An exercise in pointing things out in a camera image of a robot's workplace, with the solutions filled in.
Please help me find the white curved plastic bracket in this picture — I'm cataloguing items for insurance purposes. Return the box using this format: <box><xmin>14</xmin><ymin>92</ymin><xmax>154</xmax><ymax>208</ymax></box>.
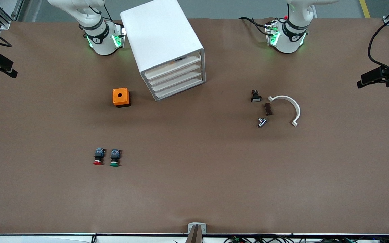
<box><xmin>268</xmin><ymin>95</ymin><xmax>301</xmax><ymax>127</ymax></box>

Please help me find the red push button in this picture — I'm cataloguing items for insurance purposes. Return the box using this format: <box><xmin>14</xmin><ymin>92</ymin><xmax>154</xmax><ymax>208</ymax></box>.
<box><xmin>93</xmin><ymin>147</ymin><xmax>106</xmax><ymax>166</ymax></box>

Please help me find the black arm base cable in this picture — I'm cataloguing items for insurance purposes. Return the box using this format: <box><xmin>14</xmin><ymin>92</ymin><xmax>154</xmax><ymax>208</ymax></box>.
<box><xmin>239</xmin><ymin>17</ymin><xmax>270</xmax><ymax>35</ymax></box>

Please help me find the orange button enclosure box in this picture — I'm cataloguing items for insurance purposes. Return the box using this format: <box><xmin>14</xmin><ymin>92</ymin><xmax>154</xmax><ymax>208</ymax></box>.
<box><xmin>112</xmin><ymin>88</ymin><xmax>131</xmax><ymax>108</ymax></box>

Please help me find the black cable bundle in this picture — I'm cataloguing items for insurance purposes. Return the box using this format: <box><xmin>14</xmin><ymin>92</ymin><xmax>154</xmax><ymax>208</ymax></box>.
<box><xmin>225</xmin><ymin>235</ymin><xmax>389</xmax><ymax>243</ymax></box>

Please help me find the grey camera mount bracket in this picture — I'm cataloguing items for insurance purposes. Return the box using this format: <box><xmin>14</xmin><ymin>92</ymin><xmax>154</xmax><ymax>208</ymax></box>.
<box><xmin>187</xmin><ymin>222</ymin><xmax>207</xmax><ymax>234</ymax></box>

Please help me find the green push button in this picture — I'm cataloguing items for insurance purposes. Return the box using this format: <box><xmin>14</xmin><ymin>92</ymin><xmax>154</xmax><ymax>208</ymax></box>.
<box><xmin>110</xmin><ymin>149</ymin><xmax>121</xmax><ymax>167</ymax></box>

